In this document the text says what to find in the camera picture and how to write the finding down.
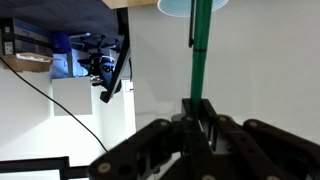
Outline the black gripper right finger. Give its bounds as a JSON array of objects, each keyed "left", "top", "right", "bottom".
[{"left": 181, "top": 98, "right": 320, "bottom": 180}]

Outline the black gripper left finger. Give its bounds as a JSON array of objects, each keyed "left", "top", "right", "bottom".
[{"left": 87, "top": 114, "right": 215, "bottom": 180}]

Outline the green pen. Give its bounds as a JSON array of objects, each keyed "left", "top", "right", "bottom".
[{"left": 187, "top": 0, "right": 214, "bottom": 118}]

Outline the light blue cup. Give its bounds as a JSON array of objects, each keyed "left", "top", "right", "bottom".
[{"left": 156, "top": 0, "right": 231, "bottom": 19}]

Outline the white partition board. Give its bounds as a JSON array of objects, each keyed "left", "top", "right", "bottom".
[{"left": 127, "top": 0, "right": 320, "bottom": 143}]

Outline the black metal bar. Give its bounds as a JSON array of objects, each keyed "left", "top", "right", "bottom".
[{"left": 99, "top": 7, "right": 132, "bottom": 104}]

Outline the white cabinet box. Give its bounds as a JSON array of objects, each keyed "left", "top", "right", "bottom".
[{"left": 51, "top": 75, "right": 94, "bottom": 117}]

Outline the black office chair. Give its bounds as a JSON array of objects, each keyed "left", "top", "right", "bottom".
[{"left": 76, "top": 33, "right": 123, "bottom": 97}]

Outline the black framed monitor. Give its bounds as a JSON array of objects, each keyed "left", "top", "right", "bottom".
[{"left": 0, "top": 155, "right": 90, "bottom": 180}]

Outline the blue container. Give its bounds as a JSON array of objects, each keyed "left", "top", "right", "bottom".
[{"left": 49, "top": 31, "right": 73, "bottom": 55}]

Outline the brown cardboard box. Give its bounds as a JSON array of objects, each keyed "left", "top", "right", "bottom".
[{"left": 2, "top": 52, "right": 62, "bottom": 74}]

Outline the dark blue printed box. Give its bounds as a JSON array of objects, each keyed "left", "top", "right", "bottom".
[{"left": 0, "top": 17, "right": 53, "bottom": 56}]

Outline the thin black cable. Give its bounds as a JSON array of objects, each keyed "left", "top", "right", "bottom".
[{"left": 0, "top": 55, "right": 110, "bottom": 154}]

